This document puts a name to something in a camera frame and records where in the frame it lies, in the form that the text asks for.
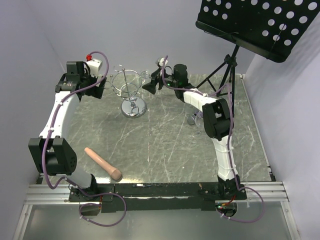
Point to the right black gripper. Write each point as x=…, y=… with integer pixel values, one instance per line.
x=156, y=76

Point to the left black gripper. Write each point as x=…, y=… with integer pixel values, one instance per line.
x=96, y=91

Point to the clear wine glass front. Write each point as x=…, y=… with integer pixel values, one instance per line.
x=190, y=110

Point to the clear wine glass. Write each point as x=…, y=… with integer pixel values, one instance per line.
x=199, y=125
x=190, y=110

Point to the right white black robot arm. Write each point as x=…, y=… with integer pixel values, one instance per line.
x=217, y=119

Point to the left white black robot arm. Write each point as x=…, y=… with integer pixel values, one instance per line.
x=51, y=153

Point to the chrome wine glass rack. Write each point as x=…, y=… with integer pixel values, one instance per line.
x=126, y=84

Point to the purple glitter microphone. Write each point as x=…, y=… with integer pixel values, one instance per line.
x=191, y=119

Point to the beige pink microphone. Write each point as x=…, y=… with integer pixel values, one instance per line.
x=112, y=171

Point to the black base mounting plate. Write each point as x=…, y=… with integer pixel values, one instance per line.
x=158, y=196

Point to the black perforated music stand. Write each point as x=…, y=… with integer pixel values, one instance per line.
x=281, y=33

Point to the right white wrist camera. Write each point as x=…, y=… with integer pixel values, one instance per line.
x=161, y=62

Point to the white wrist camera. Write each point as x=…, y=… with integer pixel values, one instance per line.
x=161, y=62
x=93, y=65

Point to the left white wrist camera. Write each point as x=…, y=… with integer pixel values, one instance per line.
x=93, y=65

